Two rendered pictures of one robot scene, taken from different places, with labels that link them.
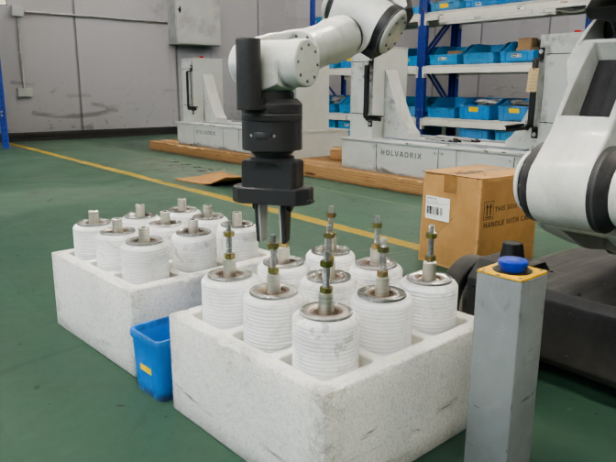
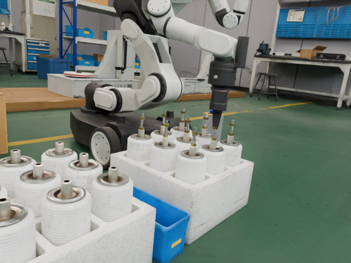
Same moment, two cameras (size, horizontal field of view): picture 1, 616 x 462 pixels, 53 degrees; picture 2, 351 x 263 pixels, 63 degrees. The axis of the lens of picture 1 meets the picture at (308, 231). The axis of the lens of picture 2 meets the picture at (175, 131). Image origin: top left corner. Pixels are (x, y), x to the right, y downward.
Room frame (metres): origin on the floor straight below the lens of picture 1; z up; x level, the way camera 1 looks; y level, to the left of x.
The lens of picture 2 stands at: (1.19, 0.97, 0.54)
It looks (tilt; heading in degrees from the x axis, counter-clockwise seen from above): 14 degrees down; 261
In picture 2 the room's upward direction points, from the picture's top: 5 degrees clockwise
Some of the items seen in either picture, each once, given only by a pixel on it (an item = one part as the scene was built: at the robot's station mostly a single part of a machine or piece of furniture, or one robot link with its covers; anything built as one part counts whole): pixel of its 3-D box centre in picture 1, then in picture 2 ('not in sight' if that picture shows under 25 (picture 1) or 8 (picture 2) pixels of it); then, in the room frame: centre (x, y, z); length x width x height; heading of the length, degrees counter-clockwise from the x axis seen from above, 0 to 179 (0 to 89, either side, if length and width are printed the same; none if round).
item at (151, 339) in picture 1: (211, 343); (140, 218); (1.15, 0.19, 0.06); 0.30 x 0.11 x 0.12; 133
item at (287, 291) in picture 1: (273, 291); (212, 148); (0.91, 0.05, 0.25); 0.08 x 0.08 x 0.01
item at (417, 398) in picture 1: (327, 366); (182, 180); (0.99, -0.03, 0.09); 0.39 x 0.39 x 0.18; 42
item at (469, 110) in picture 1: (487, 108); not in sight; (6.40, -1.82, 0.36); 0.50 x 0.38 x 0.21; 130
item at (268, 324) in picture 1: (274, 346); (209, 172); (0.91, 0.05, 0.16); 0.10 x 0.10 x 0.18
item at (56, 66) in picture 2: not in sight; (53, 68); (2.63, -4.53, 0.19); 0.50 x 0.41 x 0.37; 134
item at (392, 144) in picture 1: (467, 108); not in sight; (3.46, -0.88, 0.45); 1.45 x 0.57 x 0.74; 40
